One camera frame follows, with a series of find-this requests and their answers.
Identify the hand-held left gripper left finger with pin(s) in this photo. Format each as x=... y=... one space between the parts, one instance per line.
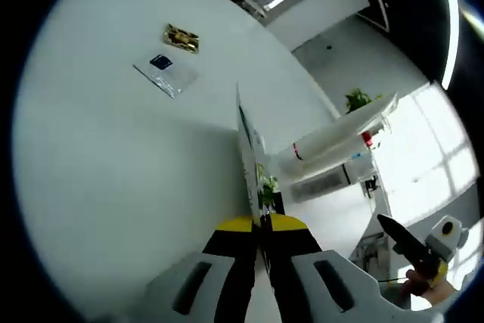
x=234 y=262

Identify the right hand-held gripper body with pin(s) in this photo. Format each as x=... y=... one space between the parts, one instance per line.
x=448 y=241

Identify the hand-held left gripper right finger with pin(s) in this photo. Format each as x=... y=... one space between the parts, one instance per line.
x=295 y=262

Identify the green black packet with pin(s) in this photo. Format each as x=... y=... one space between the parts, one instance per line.
x=251 y=171

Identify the tall white skincare pump bottle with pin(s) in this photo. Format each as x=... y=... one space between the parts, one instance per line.
x=321 y=164

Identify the large bright window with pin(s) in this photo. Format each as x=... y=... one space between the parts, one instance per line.
x=427 y=149

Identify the green plant in white pot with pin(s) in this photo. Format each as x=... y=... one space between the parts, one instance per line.
x=359 y=100

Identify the clear plastic sachet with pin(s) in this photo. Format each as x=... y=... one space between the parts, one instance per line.
x=166 y=73

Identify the wide ceiling light strip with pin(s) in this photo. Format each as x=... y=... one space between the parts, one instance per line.
x=452 y=35

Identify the gold foil sachet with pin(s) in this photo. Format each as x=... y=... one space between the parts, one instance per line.
x=182 y=37

